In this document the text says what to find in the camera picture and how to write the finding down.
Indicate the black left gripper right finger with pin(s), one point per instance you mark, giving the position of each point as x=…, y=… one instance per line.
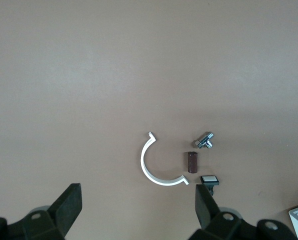
x=209, y=217

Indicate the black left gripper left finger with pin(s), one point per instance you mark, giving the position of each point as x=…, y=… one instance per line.
x=61, y=215

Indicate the black square white-faced button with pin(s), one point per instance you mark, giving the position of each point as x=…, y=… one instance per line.
x=209, y=179

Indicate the dark brown cylinder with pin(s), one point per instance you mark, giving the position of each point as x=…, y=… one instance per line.
x=192, y=162

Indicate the chrome metal tee fitting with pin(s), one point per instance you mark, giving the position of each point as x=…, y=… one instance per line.
x=202, y=140

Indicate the white curved plastic clamp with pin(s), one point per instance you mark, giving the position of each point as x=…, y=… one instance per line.
x=143, y=161

